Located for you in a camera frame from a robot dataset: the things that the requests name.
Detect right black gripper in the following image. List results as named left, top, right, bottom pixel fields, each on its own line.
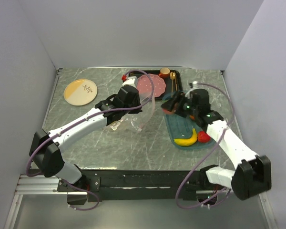
left=161, top=90, right=198, bottom=119

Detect clear zip top bag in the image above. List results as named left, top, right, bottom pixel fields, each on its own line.
left=104, top=95, right=155, bottom=132

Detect pink peach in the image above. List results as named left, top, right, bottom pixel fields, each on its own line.
left=163, top=109, right=175, bottom=115

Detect yellow starfruit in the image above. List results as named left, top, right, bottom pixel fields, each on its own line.
left=110, top=121, right=120, bottom=131

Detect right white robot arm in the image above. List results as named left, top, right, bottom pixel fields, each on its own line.
left=162, top=89, right=272, bottom=200

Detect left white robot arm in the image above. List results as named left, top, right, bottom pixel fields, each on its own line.
left=26, top=84, right=142, bottom=192

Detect pink dotted plate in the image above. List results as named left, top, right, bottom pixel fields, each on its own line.
left=137, top=73, right=166, bottom=98

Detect blue transparent plastic tray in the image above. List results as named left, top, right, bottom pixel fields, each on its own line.
left=163, top=94, right=215, bottom=150

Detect red cracked fruit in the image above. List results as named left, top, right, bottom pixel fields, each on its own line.
left=198, top=131, right=211, bottom=143

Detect yellow banana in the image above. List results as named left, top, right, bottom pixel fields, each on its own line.
left=174, top=128, right=198, bottom=147

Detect gold spoon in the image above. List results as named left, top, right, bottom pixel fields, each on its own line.
left=170, top=72, right=177, bottom=92

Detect gold chopsticks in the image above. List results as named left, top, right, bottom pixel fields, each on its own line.
left=172, top=72, right=178, bottom=91

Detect orange cup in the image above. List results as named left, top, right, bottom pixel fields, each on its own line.
left=159, top=67, right=171, bottom=79

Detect yellow white floral plate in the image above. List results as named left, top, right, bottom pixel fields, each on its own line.
left=63, top=79, right=98, bottom=106

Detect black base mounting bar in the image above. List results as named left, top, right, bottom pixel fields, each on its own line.
left=26, top=166, right=229, bottom=206

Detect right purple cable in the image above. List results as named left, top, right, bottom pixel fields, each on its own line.
left=175, top=82, right=235, bottom=208

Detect purple cable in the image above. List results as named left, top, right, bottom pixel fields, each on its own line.
left=175, top=82, right=235, bottom=208
left=25, top=69, right=155, bottom=211

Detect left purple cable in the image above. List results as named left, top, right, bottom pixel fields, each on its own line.
left=25, top=69, right=155, bottom=211

